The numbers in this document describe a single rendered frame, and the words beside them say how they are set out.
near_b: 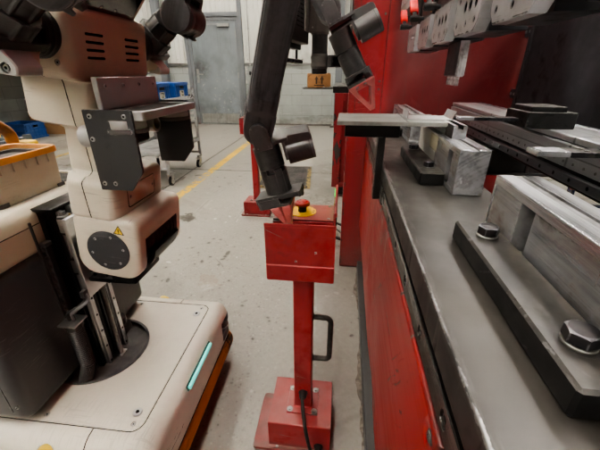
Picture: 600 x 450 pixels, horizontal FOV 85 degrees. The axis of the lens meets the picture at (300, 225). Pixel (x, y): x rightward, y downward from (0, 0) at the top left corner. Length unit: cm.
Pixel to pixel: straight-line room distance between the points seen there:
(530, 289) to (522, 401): 13
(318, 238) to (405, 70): 124
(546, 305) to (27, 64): 76
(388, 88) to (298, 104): 619
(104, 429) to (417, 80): 178
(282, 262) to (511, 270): 48
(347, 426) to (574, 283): 104
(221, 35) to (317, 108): 252
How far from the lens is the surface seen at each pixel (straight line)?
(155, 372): 118
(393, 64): 180
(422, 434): 48
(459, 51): 93
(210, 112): 840
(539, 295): 42
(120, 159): 76
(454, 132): 85
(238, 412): 138
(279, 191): 71
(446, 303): 41
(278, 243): 74
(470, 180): 76
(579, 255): 42
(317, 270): 76
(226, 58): 819
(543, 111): 101
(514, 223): 52
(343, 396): 141
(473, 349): 36
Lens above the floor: 111
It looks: 25 degrees down
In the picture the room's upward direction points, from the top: straight up
